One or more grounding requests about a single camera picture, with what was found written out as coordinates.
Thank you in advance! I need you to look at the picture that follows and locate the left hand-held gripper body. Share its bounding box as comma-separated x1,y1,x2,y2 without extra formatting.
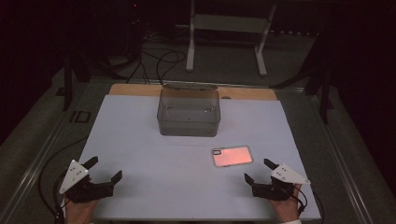
59,160,115,204

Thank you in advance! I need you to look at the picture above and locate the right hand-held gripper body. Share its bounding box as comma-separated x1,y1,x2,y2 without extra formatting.
250,163,312,202

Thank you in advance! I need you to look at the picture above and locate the phone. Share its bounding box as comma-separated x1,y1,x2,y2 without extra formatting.
211,145,255,169

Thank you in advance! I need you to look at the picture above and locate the clear plastic container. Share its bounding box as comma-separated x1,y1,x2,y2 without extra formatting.
156,82,222,138

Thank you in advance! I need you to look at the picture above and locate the person's right hand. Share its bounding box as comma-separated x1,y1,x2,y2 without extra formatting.
268,183,303,224

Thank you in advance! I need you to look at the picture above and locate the person's left hand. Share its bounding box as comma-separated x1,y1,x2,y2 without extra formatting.
64,197,101,224

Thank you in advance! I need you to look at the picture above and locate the white table mat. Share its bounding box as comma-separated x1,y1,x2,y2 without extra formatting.
56,94,322,222

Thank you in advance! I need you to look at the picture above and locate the black metal stand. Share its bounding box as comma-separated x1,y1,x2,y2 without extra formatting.
270,31,336,125
61,46,94,112

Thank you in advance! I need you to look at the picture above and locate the white metal stand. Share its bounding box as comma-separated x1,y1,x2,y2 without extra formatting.
185,0,277,77

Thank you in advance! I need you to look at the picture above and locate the right hand-held gripper cable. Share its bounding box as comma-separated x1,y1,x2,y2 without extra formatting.
292,186,325,224

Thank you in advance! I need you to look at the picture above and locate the hand-held gripper cable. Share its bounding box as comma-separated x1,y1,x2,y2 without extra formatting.
292,186,325,224
37,135,90,224

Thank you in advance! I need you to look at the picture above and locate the left hand-held gripper cable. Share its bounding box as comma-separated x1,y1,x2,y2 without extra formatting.
37,135,90,224

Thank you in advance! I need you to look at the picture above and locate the black rectangular floor bracket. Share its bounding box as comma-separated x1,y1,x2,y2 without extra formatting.
70,109,92,124

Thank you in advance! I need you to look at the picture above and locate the metal floor rail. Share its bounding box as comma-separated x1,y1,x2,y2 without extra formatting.
306,92,375,224
0,78,92,223

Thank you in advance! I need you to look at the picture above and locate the black floor cable loop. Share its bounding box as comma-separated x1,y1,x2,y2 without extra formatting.
155,49,188,86

